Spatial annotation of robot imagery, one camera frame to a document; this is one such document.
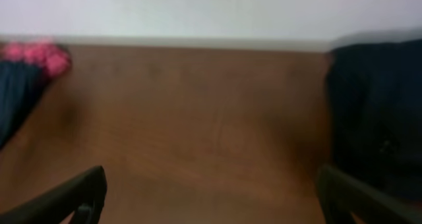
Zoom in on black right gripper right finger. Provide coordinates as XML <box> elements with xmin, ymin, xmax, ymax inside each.
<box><xmin>316</xmin><ymin>165</ymin><xmax>421</xmax><ymax>224</ymax></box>

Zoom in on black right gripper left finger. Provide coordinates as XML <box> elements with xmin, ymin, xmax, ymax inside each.
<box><xmin>1</xmin><ymin>166</ymin><xmax>107</xmax><ymax>224</ymax></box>

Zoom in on navy blue shorts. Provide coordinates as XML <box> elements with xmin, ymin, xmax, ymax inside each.
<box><xmin>1</xmin><ymin>61</ymin><xmax>47</xmax><ymax>147</ymax></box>

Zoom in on folded navy garment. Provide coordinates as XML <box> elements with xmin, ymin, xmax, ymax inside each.
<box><xmin>325</xmin><ymin>40</ymin><xmax>421</xmax><ymax>202</ymax></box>

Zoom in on red t-shirt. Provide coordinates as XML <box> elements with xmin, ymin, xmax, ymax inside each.
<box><xmin>1</xmin><ymin>41</ymin><xmax>72</xmax><ymax>78</ymax></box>

